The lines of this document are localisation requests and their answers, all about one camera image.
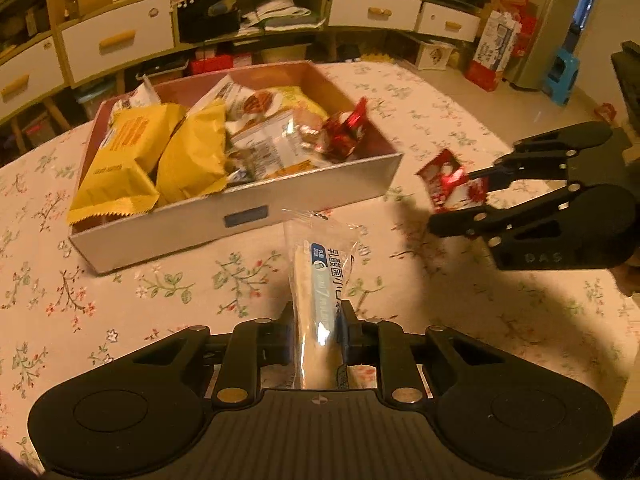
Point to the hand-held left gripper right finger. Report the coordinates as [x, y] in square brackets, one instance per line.
[352, 340]

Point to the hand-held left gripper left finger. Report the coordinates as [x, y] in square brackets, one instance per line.
[280, 340]

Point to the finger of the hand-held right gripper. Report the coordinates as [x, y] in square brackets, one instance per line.
[500, 217]
[545, 152]

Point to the red and white snack packet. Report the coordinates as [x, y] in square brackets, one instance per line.
[447, 185]

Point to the clear long bread packet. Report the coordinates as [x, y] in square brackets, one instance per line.
[317, 260]

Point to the pink cardboard box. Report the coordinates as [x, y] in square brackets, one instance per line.
[175, 235]

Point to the red foil candy packet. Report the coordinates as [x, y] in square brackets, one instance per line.
[342, 132]

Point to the orange and white snack packet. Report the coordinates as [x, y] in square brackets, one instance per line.
[270, 147]

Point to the large yellow snack packet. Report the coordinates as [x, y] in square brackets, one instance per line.
[120, 170]
[192, 160]

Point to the small yellow snack packet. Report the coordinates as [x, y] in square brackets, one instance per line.
[300, 100]

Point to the white pecan snack packet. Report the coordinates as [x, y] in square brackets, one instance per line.
[230, 95]

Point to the blue plastic stool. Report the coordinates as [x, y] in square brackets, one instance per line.
[562, 75]

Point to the red gift bag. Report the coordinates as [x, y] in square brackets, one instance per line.
[490, 55]

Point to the grey refrigerator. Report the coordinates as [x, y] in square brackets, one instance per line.
[542, 15]

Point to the white printed storage box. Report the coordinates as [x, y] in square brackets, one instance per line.
[435, 55]

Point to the small white drawer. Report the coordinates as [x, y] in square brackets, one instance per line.
[435, 22]

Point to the wide white drawer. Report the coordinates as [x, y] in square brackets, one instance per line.
[350, 7]

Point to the stack of papers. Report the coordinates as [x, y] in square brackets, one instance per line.
[280, 10]

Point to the black bag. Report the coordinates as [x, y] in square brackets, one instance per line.
[207, 17]

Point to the large white drawer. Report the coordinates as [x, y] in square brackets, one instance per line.
[90, 60]

